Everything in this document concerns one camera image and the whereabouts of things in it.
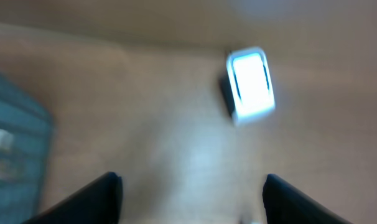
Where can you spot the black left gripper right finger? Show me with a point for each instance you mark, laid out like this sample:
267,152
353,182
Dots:
285,204

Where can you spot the grey plastic shopping basket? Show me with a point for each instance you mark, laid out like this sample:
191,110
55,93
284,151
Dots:
26,130

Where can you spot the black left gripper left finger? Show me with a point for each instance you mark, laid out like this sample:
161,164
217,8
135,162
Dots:
98,202

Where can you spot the white barcode scanner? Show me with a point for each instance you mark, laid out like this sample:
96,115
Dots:
248,86

